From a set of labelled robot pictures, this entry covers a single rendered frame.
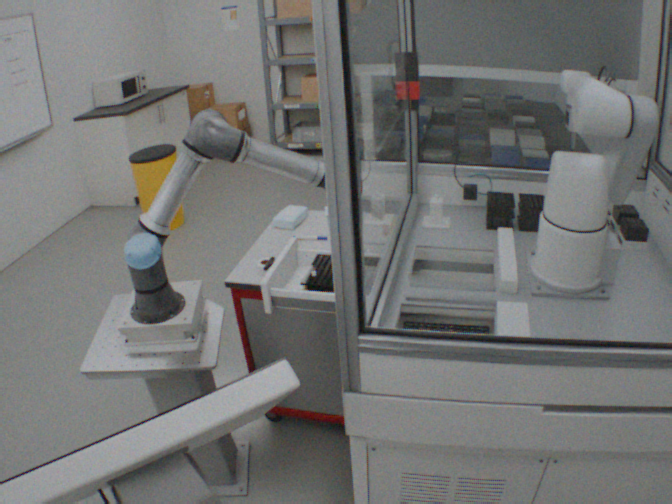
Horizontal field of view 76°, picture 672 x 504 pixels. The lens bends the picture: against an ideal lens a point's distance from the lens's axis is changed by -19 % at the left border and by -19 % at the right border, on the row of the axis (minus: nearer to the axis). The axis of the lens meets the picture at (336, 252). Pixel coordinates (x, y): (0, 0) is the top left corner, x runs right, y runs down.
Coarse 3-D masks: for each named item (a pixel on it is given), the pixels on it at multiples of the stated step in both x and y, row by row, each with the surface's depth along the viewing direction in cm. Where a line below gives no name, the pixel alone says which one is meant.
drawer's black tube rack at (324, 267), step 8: (328, 256) 164; (320, 264) 161; (328, 264) 160; (320, 272) 156; (328, 272) 156; (312, 280) 153; (320, 280) 152; (328, 280) 152; (312, 288) 155; (320, 288) 154; (328, 288) 153
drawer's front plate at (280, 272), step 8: (296, 240) 171; (288, 248) 165; (296, 248) 171; (280, 256) 160; (288, 256) 164; (296, 256) 172; (280, 264) 158; (288, 264) 165; (296, 264) 172; (272, 272) 152; (280, 272) 158; (288, 272) 165; (264, 280) 148; (272, 280) 152; (280, 280) 159; (264, 288) 148; (264, 296) 150; (264, 304) 151
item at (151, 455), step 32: (256, 384) 72; (288, 384) 74; (160, 416) 65; (192, 416) 66; (224, 416) 68; (256, 416) 89; (96, 448) 59; (128, 448) 61; (160, 448) 63; (192, 448) 87; (32, 480) 54; (64, 480) 56; (96, 480) 58; (128, 480) 69; (160, 480) 71; (192, 480) 73
